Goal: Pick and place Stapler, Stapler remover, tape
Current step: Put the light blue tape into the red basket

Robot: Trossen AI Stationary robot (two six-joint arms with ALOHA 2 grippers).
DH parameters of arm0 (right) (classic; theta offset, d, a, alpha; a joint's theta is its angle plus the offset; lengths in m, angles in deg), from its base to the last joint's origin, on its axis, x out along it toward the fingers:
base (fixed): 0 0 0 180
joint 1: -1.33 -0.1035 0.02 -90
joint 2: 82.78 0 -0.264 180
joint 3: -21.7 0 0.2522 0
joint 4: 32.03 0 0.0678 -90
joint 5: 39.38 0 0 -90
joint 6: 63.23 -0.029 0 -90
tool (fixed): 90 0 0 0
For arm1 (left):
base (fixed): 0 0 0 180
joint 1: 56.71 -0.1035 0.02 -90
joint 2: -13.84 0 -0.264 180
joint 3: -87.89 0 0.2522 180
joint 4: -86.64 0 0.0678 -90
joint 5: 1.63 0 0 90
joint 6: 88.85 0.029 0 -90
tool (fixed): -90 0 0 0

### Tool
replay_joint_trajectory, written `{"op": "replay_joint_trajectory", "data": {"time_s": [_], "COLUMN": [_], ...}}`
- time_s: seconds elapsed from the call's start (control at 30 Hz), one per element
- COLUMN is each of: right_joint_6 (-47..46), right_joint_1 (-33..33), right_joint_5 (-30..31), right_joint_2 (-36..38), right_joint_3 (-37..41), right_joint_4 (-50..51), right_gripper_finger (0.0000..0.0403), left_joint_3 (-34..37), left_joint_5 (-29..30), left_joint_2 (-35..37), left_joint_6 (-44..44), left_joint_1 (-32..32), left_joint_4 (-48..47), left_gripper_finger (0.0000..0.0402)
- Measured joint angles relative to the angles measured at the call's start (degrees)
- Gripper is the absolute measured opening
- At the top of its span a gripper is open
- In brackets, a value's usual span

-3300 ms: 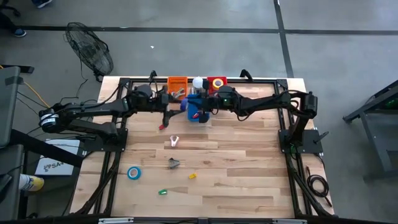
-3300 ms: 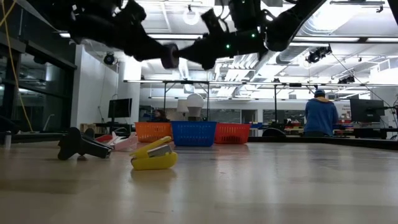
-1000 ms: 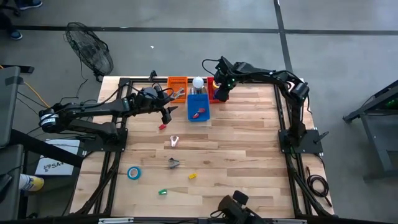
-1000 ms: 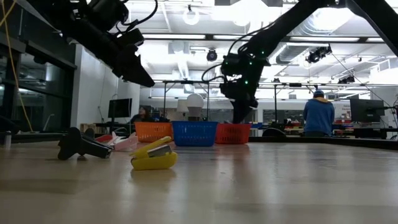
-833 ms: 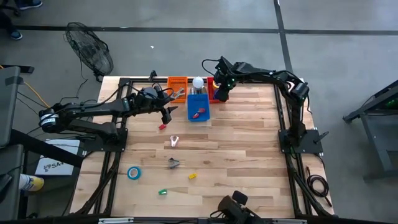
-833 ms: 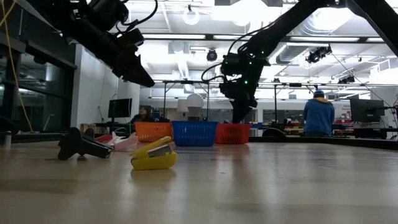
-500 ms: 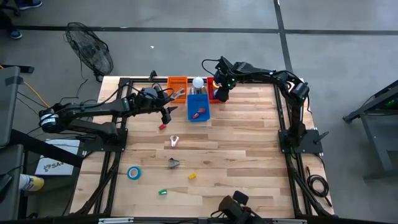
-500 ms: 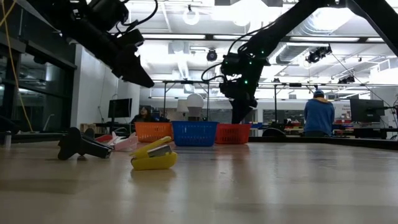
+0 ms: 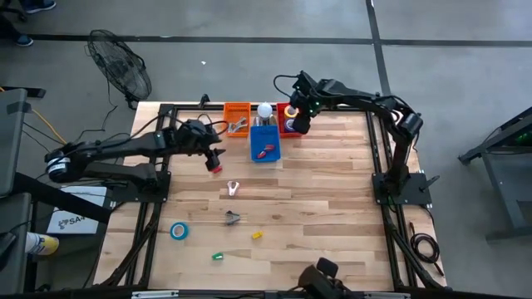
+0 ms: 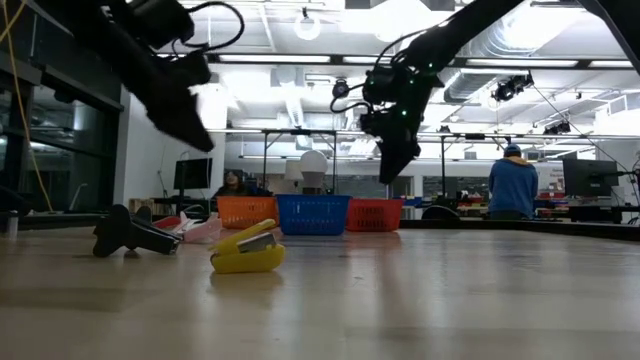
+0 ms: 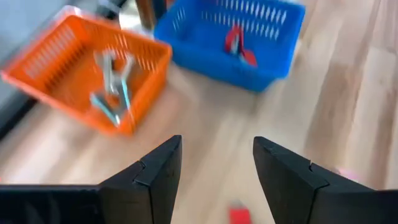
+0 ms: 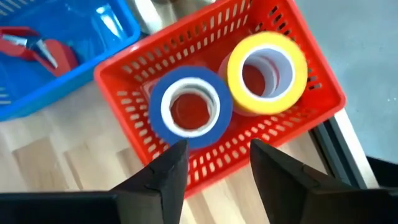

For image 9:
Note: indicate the dark staple remover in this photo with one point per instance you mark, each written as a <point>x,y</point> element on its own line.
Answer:
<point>231,219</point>

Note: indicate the silver staple remover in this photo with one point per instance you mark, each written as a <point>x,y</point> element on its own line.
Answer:
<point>242,122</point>

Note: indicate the black handheld device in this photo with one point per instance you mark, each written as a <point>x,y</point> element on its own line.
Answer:
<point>328,266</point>

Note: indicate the yellow and white bottle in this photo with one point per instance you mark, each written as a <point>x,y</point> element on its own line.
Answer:
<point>41,244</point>

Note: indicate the white light bulb on base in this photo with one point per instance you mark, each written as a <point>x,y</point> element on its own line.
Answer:
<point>264,110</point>

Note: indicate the small yellow stapler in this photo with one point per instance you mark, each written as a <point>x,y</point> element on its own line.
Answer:
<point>257,235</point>

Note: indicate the red plastic basket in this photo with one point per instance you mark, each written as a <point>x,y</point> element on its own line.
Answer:
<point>287,135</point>

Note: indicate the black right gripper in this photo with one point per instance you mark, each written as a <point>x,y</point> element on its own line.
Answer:
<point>302,124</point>

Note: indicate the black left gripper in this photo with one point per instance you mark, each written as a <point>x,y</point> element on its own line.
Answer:
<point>195,137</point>

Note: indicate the white printed box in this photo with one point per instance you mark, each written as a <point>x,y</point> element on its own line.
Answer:
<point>75,222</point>

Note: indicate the dark metal cart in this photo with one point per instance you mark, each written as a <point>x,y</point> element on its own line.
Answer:
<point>500,187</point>

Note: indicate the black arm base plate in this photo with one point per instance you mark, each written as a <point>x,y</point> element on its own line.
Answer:
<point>417,189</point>
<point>124,195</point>

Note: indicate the orange plastic basket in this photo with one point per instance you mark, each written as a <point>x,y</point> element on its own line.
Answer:
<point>237,109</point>

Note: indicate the grey equipment case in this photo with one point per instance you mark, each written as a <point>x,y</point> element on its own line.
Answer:
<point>14,216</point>
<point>12,145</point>

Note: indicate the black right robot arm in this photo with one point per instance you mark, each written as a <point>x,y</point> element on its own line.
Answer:
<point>365,97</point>

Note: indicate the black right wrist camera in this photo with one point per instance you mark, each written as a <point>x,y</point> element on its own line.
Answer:
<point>304,79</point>

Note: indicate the black floor fan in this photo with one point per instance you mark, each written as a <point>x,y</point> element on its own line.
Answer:
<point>120,66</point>

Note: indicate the blue plastic basket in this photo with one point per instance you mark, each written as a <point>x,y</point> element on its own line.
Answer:
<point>255,133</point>

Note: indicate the person's foot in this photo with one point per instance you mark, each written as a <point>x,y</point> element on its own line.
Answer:
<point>24,40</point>
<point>39,5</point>

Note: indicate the blue tape roll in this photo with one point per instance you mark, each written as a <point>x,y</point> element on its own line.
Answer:
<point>172,231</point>

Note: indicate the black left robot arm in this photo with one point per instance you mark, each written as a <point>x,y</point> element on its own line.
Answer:
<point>124,145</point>

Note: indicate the black aluminium table frame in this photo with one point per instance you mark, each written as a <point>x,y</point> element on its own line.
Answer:
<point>195,107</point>

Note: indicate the pink staple remover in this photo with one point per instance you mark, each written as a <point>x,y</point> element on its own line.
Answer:
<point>231,191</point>

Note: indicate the small green stapler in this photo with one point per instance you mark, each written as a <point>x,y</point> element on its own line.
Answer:
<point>217,256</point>

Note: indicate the black diagonal bar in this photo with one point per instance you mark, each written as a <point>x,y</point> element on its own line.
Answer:
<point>62,199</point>

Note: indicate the black crossbeam with silver brackets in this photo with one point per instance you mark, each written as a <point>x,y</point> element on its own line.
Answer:
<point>232,296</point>

